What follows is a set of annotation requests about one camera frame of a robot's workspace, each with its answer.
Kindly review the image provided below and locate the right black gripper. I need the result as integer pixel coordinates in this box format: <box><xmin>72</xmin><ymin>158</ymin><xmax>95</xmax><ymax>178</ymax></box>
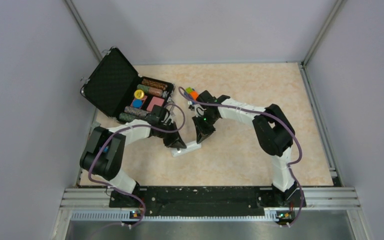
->
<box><xmin>192</xmin><ymin>112</ymin><xmax>219</xmax><ymax>144</ymax></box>

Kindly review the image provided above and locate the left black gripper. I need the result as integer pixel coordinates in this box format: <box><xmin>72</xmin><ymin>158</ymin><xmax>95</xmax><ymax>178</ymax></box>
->
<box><xmin>154</xmin><ymin>121</ymin><xmax>187</xmax><ymax>149</ymax></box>

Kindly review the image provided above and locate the white remote control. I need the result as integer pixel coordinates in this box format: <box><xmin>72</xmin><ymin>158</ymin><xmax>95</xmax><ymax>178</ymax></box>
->
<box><xmin>170</xmin><ymin>141</ymin><xmax>202</xmax><ymax>158</ymax></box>

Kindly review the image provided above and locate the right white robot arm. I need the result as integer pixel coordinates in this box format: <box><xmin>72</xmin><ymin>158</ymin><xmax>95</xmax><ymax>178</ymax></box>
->
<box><xmin>188</xmin><ymin>90</ymin><xmax>297</xmax><ymax>206</ymax></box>

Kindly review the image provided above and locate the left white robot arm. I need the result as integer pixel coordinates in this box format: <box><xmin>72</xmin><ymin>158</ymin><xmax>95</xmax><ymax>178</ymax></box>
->
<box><xmin>79</xmin><ymin>106</ymin><xmax>187</xmax><ymax>207</ymax></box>

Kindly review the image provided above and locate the colourful toy brick car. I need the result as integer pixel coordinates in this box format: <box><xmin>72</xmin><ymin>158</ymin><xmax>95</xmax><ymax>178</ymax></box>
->
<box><xmin>184</xmin><ymin>87</ymin><xmax>199</xmax><ymax>101</ymax></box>

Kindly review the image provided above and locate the pink playing card deck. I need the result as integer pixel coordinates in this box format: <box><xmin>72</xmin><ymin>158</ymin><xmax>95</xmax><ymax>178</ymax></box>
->
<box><xmin>146</xmin><ymin>96</ymin><xmax>165</xmax><ymax>112</ymax></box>

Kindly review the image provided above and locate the blue dealer chip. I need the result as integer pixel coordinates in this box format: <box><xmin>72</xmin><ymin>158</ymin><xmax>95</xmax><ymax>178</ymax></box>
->
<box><xmin>131</xmin><ymin>99</ymin><xmax>143</xmax><ymax>109</ymax></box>

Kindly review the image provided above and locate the green red chip stack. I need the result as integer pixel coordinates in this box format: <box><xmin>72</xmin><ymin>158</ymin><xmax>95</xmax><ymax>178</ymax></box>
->
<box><xmin>136</xmin><ymin>84</ymin><xmax>163</xmax><ymax>97</ymax></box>

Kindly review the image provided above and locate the green purple chip stack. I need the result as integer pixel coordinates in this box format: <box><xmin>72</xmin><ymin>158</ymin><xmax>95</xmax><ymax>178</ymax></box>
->
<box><xmin>118</xmin><ymin>112</ymin><xmax>137</xmax><ymax>123</ymax></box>

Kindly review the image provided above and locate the yellow big blind button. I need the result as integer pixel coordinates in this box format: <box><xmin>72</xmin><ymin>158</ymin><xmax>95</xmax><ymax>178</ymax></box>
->
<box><xmin>134</xmin><ymin>89</ymin><xmax>145</xmax><ymax>100</ymax></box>

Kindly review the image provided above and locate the brown chip stack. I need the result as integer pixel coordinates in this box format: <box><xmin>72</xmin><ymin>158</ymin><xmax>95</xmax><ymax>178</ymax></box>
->
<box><xmin>141</xmin><ymin>78</ymin><xmax>168</xmax><ymax>91</ymax></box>

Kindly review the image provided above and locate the black poker chip case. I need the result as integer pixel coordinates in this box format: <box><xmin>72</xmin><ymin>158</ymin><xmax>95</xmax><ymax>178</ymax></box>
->
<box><xmin>80</xmin><ymin>46</ymin><xmax>175</xmax><ymax>124</ymax></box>

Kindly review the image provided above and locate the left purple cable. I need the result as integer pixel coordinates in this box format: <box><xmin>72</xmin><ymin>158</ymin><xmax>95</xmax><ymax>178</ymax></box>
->
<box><xmin>87</xmin><ymin>103</ymin><xmax>186</xmax><ymax>229</ymax></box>

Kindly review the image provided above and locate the purple cable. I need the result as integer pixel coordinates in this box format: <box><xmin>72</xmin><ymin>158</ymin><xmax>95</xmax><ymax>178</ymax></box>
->
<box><xmin>87</xmin><ymin>103</ymin><xmax>186</xmax><ymax>229</ymax></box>
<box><xmin>178</xmin><ymin>86</ymin><xmax>304</xmax><ymax>228</ymax></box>

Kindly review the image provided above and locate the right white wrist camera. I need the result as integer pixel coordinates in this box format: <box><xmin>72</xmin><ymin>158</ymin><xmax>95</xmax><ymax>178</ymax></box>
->
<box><xmin>188</xmin><ymin>100</ymin><xmax>200</xmax><ymax>117</ymax></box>

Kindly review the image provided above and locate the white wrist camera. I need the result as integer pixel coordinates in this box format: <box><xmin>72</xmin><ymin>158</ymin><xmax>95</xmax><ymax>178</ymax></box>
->
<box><xmin>188</xmin><ymin>100</ymin><xmax>200</xmax><ymax>117</ymax></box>
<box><xmin>164</xmin><ymin>105</ymin><xmax>177</xmax><ymax>122</ymax></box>

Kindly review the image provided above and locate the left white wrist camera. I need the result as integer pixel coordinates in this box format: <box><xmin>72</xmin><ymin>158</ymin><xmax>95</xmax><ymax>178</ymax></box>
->
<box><xmin>164</xmin><ymin>105</ymin><xmax>177</xmax><ymax>122</ymax></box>

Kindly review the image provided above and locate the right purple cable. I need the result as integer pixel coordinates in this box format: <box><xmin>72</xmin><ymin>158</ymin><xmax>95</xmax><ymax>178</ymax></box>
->
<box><xmin>178</xmin><ymin>86</ymin><xmax>304</xmax><ymax>228</ymax></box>

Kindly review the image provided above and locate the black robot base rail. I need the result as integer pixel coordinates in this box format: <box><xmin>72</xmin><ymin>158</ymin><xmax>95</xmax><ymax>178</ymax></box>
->
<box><xmin>109</xmin><ymin>186</ymin><xmax>307</xmax><ymax>218</ymax></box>

